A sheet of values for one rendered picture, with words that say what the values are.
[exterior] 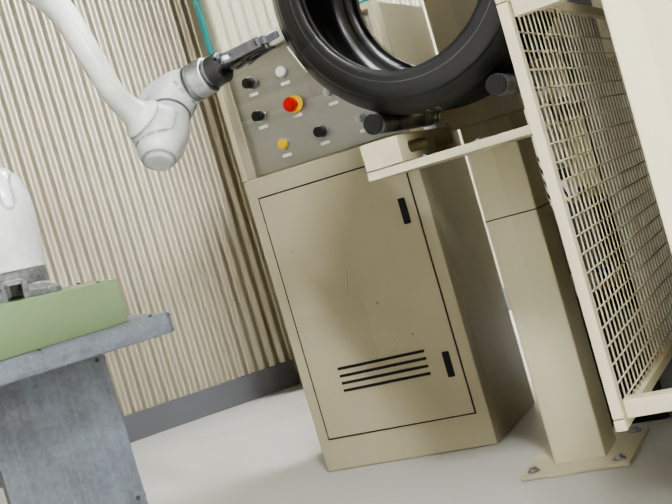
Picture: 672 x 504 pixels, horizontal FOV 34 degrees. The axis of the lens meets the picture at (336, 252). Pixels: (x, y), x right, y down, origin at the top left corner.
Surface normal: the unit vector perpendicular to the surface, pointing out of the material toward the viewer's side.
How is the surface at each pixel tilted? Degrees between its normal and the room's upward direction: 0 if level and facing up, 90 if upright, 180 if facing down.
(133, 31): 90
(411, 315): 90
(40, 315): 90
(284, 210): 90
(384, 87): 100
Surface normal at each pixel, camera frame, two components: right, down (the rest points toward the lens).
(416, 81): -0.37, 0.33
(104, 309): 0.35, -0.07
